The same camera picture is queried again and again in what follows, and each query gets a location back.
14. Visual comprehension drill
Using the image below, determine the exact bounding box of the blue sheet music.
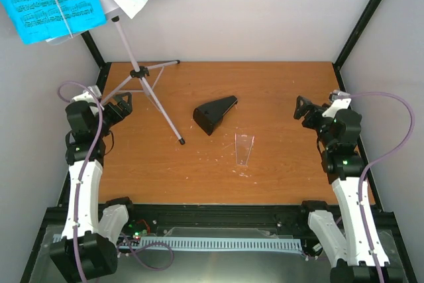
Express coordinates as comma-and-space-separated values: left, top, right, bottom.
1, 0, 107, 44

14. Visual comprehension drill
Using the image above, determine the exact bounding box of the white music stand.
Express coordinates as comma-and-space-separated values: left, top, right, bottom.
46, 0, 186, 145

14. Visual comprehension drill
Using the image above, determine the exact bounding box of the black metronome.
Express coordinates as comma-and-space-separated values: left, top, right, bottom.
193, 95, 238, 136

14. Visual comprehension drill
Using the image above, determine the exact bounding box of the black frame post right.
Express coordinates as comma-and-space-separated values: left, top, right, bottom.
333, 0, 382, 72

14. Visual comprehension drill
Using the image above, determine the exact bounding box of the green led circuit board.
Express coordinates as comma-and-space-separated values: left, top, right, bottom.
128, 219, 150, 240

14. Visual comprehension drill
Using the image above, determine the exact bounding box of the clear plastic metronome cover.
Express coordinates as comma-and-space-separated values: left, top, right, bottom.
235, 133, 254, 166

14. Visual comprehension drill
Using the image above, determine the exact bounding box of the black frame post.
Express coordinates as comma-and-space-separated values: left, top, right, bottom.
81, 31, 112, 93
333, 0, 382, 72

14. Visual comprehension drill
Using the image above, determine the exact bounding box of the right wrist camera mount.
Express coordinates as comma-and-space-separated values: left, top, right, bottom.
322, 89, 351, 119

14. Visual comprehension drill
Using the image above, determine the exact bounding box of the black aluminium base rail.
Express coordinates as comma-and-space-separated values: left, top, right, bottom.
42, 203, 398, 241

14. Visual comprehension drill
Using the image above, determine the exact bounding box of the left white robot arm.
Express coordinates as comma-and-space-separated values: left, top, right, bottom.
50, 86, 138, 282

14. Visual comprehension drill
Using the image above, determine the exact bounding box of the black frame post left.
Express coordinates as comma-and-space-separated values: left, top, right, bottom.
81, 31, 112, 93

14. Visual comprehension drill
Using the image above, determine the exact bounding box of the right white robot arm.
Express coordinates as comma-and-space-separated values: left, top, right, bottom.
293, 91, 403, 282

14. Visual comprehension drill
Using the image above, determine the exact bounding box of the light blue cable duct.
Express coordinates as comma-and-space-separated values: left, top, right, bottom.
130, 237, 302, 254

